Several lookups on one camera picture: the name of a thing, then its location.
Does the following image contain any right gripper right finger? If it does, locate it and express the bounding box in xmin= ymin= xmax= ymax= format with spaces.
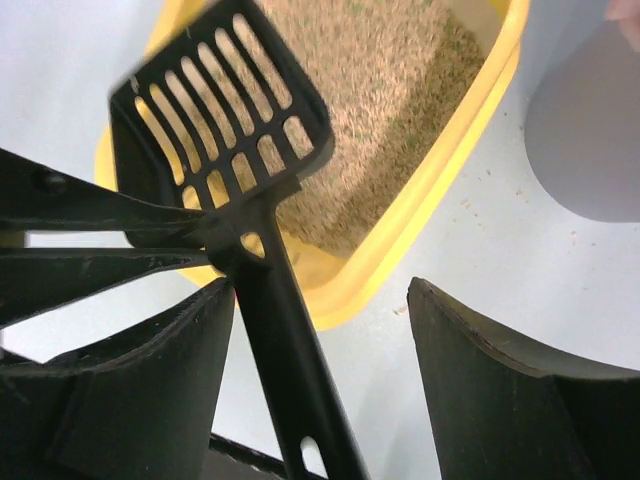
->
xmin=407 ymin=278 xmax=639 ymax=479

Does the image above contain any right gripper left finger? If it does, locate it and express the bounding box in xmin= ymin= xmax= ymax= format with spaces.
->
xmin=1 ymin=280 xmax=234 ymax=479

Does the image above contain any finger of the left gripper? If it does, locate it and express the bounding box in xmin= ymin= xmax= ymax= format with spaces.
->
xmin=1 ymin=248 xmax=209 ymax=327
xmin=1 ymin=149 xmax=207 ymax=232

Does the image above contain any black litter scoop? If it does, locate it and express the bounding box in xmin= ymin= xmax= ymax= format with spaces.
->
xmin=109 ymin=1 xmax=367 ymax=479

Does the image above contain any yellow litter box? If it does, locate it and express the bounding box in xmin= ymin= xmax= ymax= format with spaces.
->
xmin=93 ymin=0 xmax=531 ymax=331

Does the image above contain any beige cat litter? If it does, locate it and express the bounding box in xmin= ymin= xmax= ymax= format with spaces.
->
xmin=263 ymin=1 xmax=491 ymax=256

